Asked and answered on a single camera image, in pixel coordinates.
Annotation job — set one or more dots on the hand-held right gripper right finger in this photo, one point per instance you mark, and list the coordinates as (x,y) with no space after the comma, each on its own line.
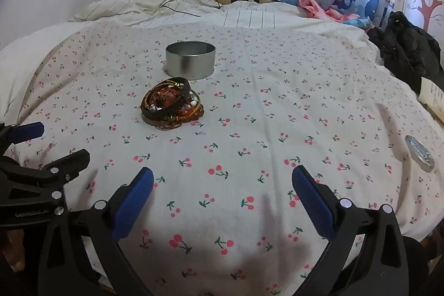
(312,202)

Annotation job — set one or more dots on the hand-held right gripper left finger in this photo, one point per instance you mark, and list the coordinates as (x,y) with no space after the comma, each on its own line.
(133,202)

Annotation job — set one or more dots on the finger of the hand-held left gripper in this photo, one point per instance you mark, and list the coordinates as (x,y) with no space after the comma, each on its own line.
(27,132)
(52,174)

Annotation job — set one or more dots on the round metal tin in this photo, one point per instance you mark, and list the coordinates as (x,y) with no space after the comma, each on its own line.
(190,65)

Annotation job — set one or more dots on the cherry print bed sheet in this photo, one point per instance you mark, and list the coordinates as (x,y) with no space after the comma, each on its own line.
(260,108)

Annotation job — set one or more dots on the round metal tin lid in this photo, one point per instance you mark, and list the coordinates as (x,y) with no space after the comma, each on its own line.
(419,152)

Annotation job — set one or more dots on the white paper booklet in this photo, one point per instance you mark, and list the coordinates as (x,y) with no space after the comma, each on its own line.
(433,98)

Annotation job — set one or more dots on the black jacket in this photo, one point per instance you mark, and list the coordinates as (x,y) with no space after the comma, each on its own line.
(406,46)

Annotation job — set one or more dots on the teal cloth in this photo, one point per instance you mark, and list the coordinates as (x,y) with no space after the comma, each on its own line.
(360,22)

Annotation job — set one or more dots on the white striped duvet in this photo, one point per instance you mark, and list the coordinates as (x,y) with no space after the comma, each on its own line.
(260,17)

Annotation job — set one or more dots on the pink cloth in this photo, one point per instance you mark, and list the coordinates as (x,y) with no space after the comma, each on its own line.
(312,6)

